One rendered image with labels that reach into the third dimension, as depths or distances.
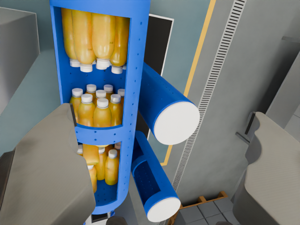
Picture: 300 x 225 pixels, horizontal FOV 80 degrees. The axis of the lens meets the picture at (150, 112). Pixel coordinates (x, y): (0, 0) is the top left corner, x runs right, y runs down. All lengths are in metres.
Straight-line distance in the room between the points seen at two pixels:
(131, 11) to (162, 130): 0.63
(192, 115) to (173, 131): 0.13
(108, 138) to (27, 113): 1.46
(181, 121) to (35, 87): 1.37
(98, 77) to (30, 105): 1.24
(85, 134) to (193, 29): 1.68
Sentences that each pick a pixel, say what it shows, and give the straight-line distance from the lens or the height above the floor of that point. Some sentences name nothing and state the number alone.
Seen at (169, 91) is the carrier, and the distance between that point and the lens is 1.03.
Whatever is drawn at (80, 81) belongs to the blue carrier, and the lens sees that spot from 0.81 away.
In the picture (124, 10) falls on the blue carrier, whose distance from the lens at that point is 0.52.
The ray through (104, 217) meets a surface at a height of 1.08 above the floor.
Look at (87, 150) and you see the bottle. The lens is 0.83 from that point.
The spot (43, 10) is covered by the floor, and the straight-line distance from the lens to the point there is 1.75.
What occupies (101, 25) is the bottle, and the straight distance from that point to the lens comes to 0.57.
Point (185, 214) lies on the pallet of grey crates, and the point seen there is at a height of 0.25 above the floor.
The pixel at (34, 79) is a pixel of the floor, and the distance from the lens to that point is 1.88.
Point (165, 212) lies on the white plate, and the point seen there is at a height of 1.04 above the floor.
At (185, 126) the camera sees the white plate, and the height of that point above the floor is 1.04.
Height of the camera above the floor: 1.74
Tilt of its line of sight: 53 degrees down
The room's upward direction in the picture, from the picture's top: 145 degrees clockwise
